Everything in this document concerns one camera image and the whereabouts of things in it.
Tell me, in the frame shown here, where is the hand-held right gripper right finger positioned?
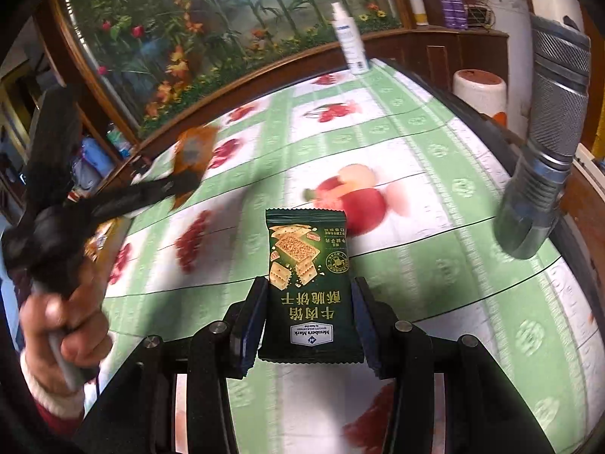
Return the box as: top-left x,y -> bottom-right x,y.
352,277 -> 556,454

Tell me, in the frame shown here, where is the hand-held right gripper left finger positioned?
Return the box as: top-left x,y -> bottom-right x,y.
85,277 -> 270,454

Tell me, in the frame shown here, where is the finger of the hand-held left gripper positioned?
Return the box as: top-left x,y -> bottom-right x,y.
92,170 -> 202,225

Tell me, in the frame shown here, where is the dark green cracker packet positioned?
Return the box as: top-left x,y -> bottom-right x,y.
258,208 -> 365,365

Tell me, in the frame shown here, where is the orange triangular snack packet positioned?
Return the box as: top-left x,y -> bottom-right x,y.
172,125 -> 220,209

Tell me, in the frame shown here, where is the person's left forearm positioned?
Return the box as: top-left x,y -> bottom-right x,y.
19,354 -> 88,436

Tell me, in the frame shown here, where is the person's left hand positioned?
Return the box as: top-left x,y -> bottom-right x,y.
21,265 -> 114,395

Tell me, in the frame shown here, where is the green white plastic bag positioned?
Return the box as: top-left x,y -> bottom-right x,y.
106,125 -> 133,159

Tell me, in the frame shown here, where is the artificial flower display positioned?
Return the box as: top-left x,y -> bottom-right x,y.
64,0 -> 402,133

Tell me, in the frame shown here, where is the white spray bottle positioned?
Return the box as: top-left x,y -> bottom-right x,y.
331,2 -> 369,75

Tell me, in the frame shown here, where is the red-topped white stool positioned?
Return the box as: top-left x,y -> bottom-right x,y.
453,70 -> 507,126

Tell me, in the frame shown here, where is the grey metal flashlight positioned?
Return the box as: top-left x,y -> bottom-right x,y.
494,14 -> 591,261

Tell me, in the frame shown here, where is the brown wooden cabinet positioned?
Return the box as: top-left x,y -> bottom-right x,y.
33,0 -> 509,152

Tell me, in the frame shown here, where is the wire basket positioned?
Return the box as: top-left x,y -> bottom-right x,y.
465,2 -> 495,29

